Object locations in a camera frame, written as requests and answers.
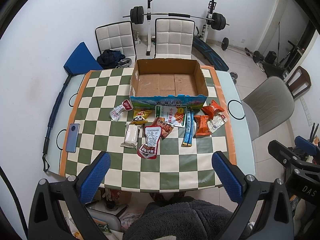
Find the red white jinzai snack pouch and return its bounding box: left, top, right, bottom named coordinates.
left=110, top=99, right=133, bottom=121

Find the red white label snack pouch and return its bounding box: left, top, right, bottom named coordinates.
left=137, top=126, right=162, bottom=159

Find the orange snack packet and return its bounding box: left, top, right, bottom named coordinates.
left=201, top=100, right=225, bottom=120
left=194, top=115, right=212, bottom=138

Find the green white dried tofu pouch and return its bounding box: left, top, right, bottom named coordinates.
left=155, top=105, right=187, bottom=128

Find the black fleece clothing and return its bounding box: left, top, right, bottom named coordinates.
left=123, top=196, right=233, bottom=239

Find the yellow snack packet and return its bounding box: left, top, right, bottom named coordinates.
left=130, top=109, right=152, bottom=125

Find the green checkered table mat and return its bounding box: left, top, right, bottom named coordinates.
left=59, top=69, right=236, bottom=192

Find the dumbbell on floor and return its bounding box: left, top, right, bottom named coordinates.
left=221, top=37, right=264, bottom=63

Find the brown shrimp snack packet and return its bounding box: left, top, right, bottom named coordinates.
left=151, top=117, right=173, bottom=139

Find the white wafer packet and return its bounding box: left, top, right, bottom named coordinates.
left=120, top=124, right=142, bottom=149

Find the brown wooden chair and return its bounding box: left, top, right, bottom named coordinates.
left=286, top=66, right=311, bottom=100

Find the white quilted chair left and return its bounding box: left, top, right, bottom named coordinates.
left=95, top=21, right=137, bottom=67

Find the dark blue clothing bundle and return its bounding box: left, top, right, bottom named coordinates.
left=97, top=49, right=125, bottom=69

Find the black power twister bar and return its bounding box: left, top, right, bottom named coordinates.
left=42, top=75, right=72, bottom=172

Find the barbell with black plates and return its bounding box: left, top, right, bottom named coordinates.
left=123, top=6, right=229, bottom=30

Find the grey plastic chair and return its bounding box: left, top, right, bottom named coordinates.
left=241, top=76, right=295, bottom=141

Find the clear red-top snack pouch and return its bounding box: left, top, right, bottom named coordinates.
left=208, top=113, right=228, bottom=133

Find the white quilted chair centre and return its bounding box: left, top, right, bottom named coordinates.
left=155, top=18, right=195, bottom=60

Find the small chrome dumbbell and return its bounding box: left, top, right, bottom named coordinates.
left=230, top=72, right=238, bottom=84

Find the blue smartphone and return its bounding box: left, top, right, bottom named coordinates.
left=66, top=123, right=80, bottom=153

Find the black weight bench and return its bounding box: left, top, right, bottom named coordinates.
left=193, top=36, right=229, bottom=72

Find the white quilted chair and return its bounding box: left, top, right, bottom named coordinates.
left=95, top=21, right=137, bottom=67
left=155, top=18, right=195, bottom=60

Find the long blue snack bar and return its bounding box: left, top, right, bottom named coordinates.
left=182, top=109, right=194, bottom=147

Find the blue cushion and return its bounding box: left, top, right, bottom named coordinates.
left=63, top=42, right=103, bottom=76

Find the open cardboard box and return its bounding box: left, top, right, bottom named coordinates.
left=129, top=58, right=209, bottom=109

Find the silver hand gripper ring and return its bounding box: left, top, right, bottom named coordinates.
left=116, top=57, right=132, bottom=68

